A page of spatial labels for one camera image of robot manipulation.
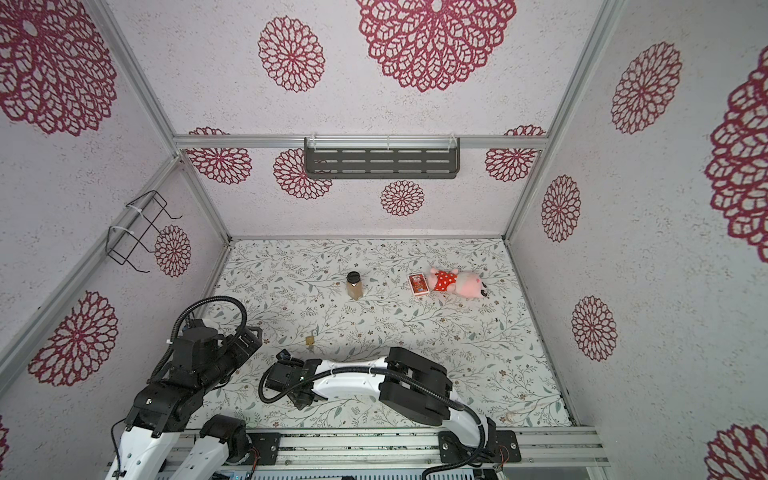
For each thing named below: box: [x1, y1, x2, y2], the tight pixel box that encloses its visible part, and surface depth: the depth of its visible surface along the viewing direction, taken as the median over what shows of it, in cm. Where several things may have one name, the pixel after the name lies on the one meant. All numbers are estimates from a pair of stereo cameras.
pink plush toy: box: [428, 267, 487, 298], surface depth 102 cm
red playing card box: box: [407, 273, 430, 297], surface depth 106 cm
